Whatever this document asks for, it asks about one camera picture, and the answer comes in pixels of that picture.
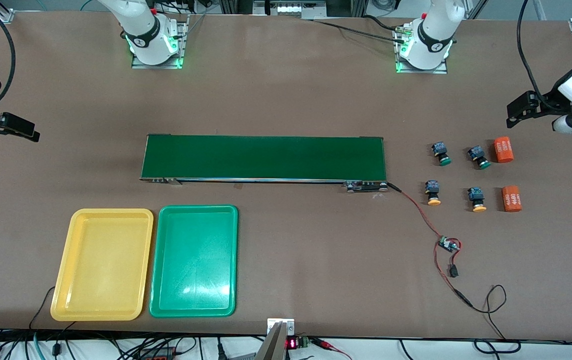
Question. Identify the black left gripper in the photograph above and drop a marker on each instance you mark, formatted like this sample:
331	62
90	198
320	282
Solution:
544	106

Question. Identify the orange cylinder with white print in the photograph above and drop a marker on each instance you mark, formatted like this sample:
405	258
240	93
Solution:
512	199
504	150

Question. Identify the green push button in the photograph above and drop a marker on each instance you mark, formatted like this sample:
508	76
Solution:
441	150
478	154

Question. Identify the yellow push button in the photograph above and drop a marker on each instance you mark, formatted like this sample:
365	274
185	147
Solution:
477	197
433	192

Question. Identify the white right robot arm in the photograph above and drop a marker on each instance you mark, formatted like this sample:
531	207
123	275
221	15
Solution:
141	30

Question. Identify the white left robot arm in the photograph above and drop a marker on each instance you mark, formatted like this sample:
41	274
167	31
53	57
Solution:
433	35

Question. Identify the small green circuit board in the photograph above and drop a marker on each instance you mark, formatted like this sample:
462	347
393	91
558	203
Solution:
449	245

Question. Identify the yellow plastic tray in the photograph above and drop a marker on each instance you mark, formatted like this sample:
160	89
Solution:
101	265

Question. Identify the small black plug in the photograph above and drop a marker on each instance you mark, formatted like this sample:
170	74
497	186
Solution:
453	271

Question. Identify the green plastic tray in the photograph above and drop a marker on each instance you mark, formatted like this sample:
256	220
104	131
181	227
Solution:
193	262

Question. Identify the green conveyor belt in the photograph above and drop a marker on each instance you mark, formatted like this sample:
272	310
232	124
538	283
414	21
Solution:
266	157

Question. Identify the grey equipment box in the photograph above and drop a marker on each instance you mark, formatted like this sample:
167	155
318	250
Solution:
291	9

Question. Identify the red clip lead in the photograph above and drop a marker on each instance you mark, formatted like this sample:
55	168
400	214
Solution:
328	345

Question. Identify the red digit display module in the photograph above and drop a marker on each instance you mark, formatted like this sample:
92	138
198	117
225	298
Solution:
292	343

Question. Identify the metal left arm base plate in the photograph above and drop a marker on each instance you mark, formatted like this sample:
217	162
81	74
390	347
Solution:
406	67

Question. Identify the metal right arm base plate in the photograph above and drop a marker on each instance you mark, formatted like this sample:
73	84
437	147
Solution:
183	40

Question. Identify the silver camera mount bracket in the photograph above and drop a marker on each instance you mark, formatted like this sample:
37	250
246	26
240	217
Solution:
281	327

